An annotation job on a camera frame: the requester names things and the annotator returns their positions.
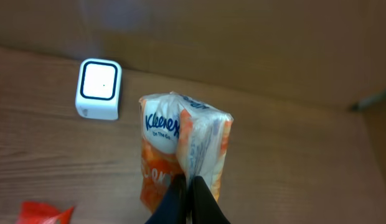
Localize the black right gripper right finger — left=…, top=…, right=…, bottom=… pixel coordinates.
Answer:
left=190, top=176, right=230, bottom=224

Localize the white barcode scanner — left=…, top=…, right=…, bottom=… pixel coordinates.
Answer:
left=75, top=58, right=122, bottom=121

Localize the red snack packet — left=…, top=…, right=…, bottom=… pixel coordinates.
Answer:
left=16, top=202, right=75, bottom=224

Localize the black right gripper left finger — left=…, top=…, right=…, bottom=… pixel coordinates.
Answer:
left=145, top=174, right=187, bottom=224

